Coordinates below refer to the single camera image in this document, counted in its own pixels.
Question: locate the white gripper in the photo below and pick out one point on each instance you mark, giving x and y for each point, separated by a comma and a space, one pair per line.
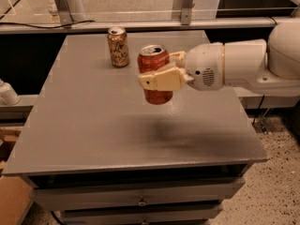
203, 66

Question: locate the red Coca-Cola can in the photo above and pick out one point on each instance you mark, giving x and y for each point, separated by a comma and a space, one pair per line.
152, 57

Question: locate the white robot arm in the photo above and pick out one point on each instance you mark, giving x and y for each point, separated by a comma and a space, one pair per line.
268, 67

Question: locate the gold LaCroix can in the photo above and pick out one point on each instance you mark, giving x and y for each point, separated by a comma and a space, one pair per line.
118, 46

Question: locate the grey drawer cabinet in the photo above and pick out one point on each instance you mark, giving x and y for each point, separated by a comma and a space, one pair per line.
91, 126

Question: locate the upper grey drawer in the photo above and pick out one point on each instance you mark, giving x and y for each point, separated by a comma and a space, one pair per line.
188, 191

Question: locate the grey drawer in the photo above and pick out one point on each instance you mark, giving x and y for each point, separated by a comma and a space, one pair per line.
188, 191
143, 215

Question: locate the lower grey drawer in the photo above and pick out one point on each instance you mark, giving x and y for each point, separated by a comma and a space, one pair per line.
143, 215

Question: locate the white pipe fitting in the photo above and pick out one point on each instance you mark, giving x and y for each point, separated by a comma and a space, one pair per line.
8, 94

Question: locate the brown cardboard box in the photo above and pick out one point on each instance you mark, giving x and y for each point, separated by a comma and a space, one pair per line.
14, 192

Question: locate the metal bracket post right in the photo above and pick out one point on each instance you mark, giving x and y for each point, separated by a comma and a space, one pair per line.
186, 11

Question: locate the metal bracket post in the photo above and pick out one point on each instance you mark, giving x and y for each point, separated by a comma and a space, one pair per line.
186, 11
63, 12

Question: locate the grey metal rail frame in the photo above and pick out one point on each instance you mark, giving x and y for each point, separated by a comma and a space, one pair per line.
99, 27

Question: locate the metal bracket post left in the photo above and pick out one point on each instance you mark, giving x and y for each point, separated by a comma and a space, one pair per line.
63, 12

